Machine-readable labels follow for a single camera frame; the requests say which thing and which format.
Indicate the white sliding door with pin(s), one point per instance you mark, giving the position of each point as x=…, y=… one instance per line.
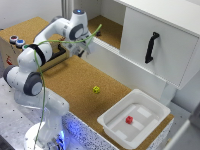
x=170, y=46

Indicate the green button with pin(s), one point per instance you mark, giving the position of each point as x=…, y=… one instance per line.
x=24, y=47

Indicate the pink block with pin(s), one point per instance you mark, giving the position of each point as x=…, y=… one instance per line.
x=129, y=119

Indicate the white plastic box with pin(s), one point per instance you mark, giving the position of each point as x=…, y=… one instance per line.
x=150, y=110

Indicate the wooden drawer box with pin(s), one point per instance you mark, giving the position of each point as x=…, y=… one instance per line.
x=30, y=28

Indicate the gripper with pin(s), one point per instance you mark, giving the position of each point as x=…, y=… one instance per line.
x=83, y=47

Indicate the purple block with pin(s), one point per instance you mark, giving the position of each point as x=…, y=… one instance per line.
x=99, y=33

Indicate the white cabinet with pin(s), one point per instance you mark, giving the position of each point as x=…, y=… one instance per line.
x=133, y=73

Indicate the yellow block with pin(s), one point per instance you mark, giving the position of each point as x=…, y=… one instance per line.
x=96, y=89

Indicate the red button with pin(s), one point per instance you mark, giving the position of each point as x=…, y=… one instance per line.
x=13, y=38

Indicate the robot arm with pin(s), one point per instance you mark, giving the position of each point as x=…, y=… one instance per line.
x=30, y=78

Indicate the blue button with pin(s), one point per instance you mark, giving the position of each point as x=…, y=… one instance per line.
x=20, y=42

